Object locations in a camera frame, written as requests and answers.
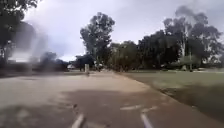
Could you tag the short pale post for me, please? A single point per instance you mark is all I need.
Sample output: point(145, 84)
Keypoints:
point(86, 68)

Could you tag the robot's own part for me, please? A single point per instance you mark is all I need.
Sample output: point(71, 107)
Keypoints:
point(77, 121)
point(146, 121)

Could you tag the green grass field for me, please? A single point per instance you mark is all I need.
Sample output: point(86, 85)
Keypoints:
point(186, 83)

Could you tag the large tree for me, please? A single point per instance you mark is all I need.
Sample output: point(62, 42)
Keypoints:
point(13, 13)

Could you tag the grey paved path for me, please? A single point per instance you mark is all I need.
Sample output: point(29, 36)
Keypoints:
point(100, 96)

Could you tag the tall tree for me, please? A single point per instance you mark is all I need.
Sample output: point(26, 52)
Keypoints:
point(98, 36)

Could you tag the row of trees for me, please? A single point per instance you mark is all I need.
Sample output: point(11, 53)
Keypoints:
point(173, 46)

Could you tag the dark bushes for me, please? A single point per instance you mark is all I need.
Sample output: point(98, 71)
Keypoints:
point(50, 61)

